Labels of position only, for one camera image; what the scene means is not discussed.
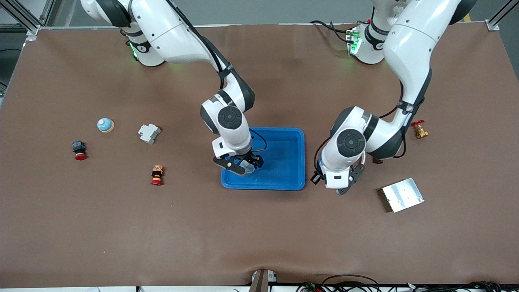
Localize silver metal plate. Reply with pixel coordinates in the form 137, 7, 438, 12
381, 178, 425, 213

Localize white circuit breaker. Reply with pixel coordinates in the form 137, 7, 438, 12
138, 123, 162, 145

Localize aluminium frame post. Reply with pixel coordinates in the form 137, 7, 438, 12
0, 0, 55, 39
486, 0, 519, 31

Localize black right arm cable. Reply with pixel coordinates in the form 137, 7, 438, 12
248, 128, 268, 154

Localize brown table mat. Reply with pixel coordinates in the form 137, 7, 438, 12
0, 22, 519, 289

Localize grey metal edge bracket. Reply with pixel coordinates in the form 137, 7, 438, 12
248, 269, 277, 292

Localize blue plastic tray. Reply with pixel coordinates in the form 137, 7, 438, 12
221, 127, 306, 191

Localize black looped cable bundle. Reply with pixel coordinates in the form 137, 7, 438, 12
296, 275, 382, 292

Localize brass valve red handle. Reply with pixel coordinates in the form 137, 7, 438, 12
412, 120, 429, 140

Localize black base cables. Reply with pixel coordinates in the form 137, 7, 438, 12
310, 19, 351, 43

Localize red pushbutton blue-black base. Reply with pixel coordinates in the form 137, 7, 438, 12
72, 140, 87, 161

